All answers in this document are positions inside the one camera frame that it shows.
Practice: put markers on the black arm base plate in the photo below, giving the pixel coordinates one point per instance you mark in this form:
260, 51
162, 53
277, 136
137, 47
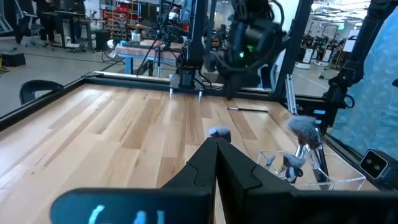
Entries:
186, 82

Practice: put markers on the black box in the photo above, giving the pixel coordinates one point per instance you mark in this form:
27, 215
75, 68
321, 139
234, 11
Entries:
12, 59

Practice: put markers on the person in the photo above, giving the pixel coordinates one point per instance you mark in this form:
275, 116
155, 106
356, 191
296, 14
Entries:
21, 18
46, 18

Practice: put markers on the black curved bracket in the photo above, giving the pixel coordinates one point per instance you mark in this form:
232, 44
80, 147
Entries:
40, 82

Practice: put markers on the dark-bristle makeup brush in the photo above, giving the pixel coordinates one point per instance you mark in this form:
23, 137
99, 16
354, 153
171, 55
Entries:
294, 173

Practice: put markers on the clear acrylic container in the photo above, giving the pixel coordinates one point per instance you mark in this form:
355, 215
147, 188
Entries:
345, 174

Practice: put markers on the black diagonal frame strut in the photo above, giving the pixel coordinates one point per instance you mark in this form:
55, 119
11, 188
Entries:
357, 62
295, 40

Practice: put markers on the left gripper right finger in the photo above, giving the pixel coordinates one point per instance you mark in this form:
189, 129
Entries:
236, 180

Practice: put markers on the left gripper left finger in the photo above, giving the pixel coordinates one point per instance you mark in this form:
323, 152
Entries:
202, 168

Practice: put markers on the white stand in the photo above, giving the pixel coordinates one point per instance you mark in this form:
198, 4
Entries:
306, 56

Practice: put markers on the grey-blue metal workbench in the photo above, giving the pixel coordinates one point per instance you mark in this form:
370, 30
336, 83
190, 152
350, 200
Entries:
146, 51

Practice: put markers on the black office desk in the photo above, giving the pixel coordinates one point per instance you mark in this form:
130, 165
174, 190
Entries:
74, 18

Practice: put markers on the shelf with red items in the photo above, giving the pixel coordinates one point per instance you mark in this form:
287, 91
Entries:
121, 18

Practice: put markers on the black aluminium frame rail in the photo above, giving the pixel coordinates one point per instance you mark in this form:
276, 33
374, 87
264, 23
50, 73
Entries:
140, 83
31, 109

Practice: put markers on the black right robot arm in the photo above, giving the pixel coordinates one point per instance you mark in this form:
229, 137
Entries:
255, 37

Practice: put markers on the large fan powder brush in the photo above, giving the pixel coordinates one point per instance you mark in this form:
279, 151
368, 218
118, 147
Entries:
304, 129

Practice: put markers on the black table-level camera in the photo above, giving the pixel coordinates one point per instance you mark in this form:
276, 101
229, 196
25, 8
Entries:
373, 165

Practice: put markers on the silver aluminium extrusion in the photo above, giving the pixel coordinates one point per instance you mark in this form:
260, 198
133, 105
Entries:
290, 93

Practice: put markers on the grey powder brush silver ferrule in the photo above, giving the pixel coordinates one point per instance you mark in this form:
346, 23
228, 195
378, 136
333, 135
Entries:
293, 161

